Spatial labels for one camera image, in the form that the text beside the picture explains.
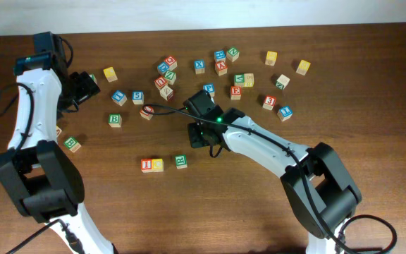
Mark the red I block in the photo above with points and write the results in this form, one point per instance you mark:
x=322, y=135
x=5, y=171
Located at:
x=146, y=165

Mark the red A block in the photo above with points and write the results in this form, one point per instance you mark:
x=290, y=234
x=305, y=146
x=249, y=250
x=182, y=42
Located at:
x=221, y=68

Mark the blue H block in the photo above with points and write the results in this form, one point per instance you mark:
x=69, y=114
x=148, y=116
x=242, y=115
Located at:
x=219, y=56

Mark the green Z block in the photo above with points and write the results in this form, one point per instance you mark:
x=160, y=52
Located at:
x=170, y=77

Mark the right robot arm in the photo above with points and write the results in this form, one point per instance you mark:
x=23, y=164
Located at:
x=320, y=190

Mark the yellow 8 block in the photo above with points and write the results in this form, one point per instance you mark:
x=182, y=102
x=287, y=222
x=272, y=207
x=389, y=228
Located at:
x=249, y=79

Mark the red 3 block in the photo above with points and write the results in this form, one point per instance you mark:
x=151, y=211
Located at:
x=269, y=102

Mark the red Y block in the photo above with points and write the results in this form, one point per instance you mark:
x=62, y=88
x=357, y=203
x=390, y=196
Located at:
x=146, y=112

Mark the yellow block upper middle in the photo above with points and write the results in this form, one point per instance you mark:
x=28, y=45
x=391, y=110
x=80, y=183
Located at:
x=271, y=57

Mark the blue L block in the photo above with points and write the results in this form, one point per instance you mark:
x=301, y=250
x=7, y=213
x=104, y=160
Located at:
x=284, y=113

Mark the yellow C block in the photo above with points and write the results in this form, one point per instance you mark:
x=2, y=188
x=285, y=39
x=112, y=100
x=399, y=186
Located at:
x=157, y=165

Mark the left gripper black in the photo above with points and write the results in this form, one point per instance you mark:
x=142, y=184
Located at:
x=88, y=89

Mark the red E block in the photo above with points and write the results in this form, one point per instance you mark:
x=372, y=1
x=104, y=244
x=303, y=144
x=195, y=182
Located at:
x=235, y=92

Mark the green B block upper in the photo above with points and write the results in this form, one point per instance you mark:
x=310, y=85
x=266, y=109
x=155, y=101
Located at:
x=115, y=120

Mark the plain wood red-edged block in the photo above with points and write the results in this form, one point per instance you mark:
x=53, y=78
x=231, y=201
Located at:
x=166, y=92

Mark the green B block lower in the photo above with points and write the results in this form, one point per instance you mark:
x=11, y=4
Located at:
x=72, y=144

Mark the green V block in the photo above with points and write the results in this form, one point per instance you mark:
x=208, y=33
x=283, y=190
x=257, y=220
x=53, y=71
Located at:
x=239, y=80

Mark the green N block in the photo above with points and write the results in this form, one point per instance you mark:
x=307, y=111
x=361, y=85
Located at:
x=232, y=54

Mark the green b block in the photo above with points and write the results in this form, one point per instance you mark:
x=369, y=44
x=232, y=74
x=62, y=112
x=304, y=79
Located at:
x=115, y=120
x=72, y=144

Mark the green J block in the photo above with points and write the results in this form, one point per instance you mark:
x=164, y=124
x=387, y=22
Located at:
x=93, y=78

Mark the plain wood O block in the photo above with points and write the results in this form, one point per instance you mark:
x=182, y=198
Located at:
x=282, y=81

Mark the yellow block upper right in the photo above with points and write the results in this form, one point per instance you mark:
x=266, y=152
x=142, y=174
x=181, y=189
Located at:
x=303, y=67

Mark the blue T block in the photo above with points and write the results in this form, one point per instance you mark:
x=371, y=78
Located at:
x=119, y=98

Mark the red U block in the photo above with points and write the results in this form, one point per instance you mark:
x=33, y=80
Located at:
x=160, y=82

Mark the green R block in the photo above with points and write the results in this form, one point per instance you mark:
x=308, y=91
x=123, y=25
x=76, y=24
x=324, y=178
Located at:
x=181, y=161

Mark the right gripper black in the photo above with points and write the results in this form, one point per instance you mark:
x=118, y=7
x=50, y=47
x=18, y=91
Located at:
x=195, y=139

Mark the yellow block upper left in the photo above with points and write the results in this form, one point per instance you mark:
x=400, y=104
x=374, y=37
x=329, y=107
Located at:
x=110, y=74

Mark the blue 5 block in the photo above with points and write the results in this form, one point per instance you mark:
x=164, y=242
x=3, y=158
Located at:
x=138, y=97

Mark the blue D block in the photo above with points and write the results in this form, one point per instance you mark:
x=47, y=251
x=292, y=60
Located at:
x=163, y=67

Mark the red Q block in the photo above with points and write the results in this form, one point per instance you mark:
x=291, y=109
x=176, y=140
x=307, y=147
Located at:
x=171, y=62

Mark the blue P block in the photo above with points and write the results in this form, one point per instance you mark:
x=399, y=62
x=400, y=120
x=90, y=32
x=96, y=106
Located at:
x=210, y=89

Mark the blue X block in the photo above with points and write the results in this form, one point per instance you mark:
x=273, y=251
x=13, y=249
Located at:
x=199, y=66

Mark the yellow block far left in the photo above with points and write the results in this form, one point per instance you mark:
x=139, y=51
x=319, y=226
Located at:
x=58, y=131

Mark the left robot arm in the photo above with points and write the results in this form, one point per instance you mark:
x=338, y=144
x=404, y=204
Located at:
x=39, y=178

